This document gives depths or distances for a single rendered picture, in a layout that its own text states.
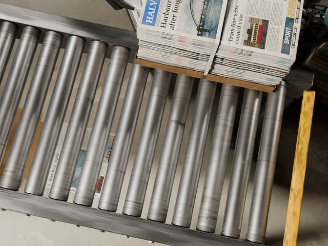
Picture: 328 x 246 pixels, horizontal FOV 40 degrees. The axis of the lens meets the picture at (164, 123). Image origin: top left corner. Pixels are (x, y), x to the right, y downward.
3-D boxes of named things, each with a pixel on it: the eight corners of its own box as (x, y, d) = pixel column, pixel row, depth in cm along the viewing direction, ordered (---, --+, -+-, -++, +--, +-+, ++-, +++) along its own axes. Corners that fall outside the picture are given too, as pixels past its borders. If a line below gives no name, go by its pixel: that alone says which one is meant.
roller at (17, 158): (66, 37, 130) (63, 29, 125) (19, 196, 118) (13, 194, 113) (49, 33, 130) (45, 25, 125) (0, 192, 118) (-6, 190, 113)
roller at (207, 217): (237, 74, 131) (246, 70, 126) (208, 237, 118) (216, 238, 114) (222, 69, 129) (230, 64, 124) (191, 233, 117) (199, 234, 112)
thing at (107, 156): (130, 136, 200) (130, 136, 199) (115, 199, 192) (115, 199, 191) (49, 119, 200) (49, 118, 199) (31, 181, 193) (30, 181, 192)
